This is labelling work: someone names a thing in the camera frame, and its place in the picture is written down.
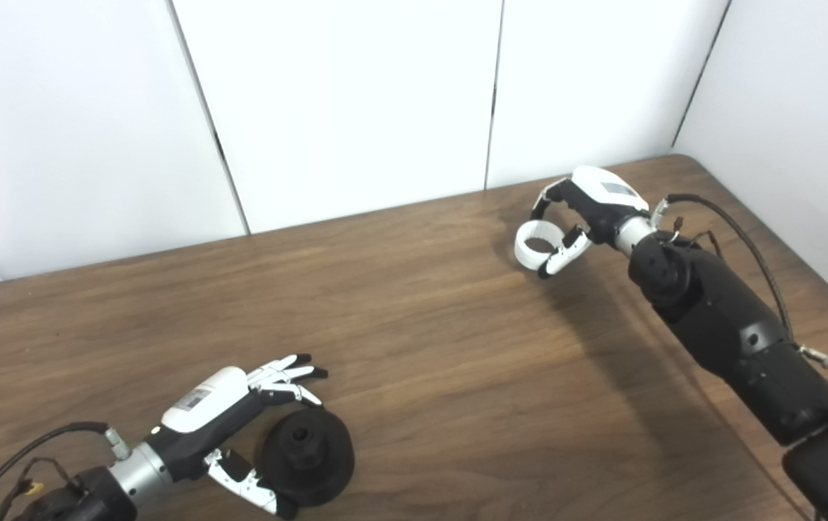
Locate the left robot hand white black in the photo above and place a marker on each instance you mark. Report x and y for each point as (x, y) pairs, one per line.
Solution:
(204, 427)

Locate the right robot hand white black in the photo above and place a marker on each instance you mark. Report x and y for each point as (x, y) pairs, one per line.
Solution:
(602, 210)

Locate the round black plastic part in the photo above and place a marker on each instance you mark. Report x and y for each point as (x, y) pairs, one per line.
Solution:
(320, 463)

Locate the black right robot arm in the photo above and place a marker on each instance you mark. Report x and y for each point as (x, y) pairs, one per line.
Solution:
(718, 325)

